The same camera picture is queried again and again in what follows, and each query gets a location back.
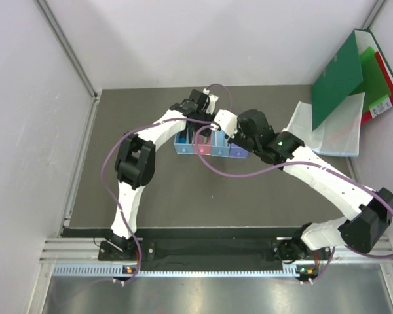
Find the purple plastic drawer bin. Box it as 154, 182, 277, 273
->
229, 144, 249, 159

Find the pink plastic drawer bin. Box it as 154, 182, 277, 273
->
192, 129, 212, 155

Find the light blue drawer bin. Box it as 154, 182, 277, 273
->
211, 131, 230, 158

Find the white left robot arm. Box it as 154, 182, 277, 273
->
108, 89, 219, 260

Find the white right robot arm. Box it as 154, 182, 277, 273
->
215, 109, 393, 259

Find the translucent light blue folder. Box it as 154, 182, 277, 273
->
286, 93, 365, 157

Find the green binder folder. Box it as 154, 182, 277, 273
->
312, 29, 393, 130

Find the red folder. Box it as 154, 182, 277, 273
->
360, 47, 393, 124

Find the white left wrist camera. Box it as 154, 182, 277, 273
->
202, 88, 219, 114

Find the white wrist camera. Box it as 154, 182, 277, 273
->
202, 88, 219, 114
210, 109, 238, 139

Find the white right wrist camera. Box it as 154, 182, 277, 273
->
210, 109, 238, 139

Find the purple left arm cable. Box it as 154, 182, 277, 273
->
100, 83, 233, 285

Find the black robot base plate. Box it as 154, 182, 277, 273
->
98, 227, 330, 264

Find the aluminium cable duct rail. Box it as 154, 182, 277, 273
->
39, 237, 393, 279

